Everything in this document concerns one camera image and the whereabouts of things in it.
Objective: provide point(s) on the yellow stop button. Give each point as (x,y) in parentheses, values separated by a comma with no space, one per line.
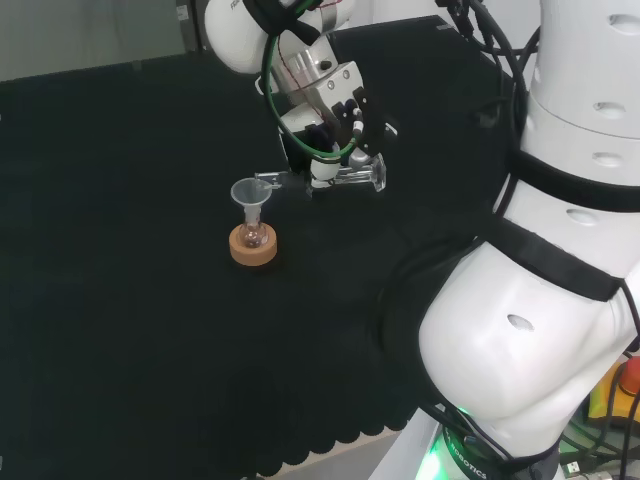
(627,395)

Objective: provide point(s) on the clear graduated cylinder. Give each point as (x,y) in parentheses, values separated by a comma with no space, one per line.
(365,175)

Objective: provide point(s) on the clear plastic funnel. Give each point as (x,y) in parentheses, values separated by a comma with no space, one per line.
(247,194)

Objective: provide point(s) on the black bench cloth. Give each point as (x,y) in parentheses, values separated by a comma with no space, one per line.
(125,250)

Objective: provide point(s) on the round-bottom glass flask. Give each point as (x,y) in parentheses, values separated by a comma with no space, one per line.
(252,236)

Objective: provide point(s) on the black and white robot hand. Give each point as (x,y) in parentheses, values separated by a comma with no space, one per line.
(340,95)

